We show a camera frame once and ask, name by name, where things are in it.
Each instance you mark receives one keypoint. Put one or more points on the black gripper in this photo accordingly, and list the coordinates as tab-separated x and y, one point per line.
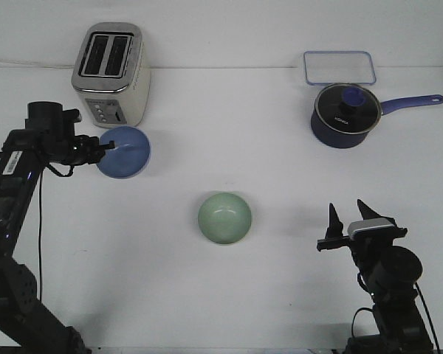
367	245
56	135

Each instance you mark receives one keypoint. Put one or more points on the blue bowl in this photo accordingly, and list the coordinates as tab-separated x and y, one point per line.
130	155

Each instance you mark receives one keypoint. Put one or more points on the green bowl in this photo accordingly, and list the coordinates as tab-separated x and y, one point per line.
224	218

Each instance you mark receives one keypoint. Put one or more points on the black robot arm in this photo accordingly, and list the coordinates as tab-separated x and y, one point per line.
389	274
23	317

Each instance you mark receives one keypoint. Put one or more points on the silver cream two-slot toaster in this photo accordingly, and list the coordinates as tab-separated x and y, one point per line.
112	75

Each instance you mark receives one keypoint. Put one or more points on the glass pot lid blue knob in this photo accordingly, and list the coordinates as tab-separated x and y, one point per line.
348	108

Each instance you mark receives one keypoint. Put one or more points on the clear blue-rimmed container lid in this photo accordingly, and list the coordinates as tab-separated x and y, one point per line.
323	68

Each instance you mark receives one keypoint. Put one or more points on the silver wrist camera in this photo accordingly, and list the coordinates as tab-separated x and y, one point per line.
357	228

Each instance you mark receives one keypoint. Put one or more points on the blue saucepan with handle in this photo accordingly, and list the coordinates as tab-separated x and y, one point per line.
340	140

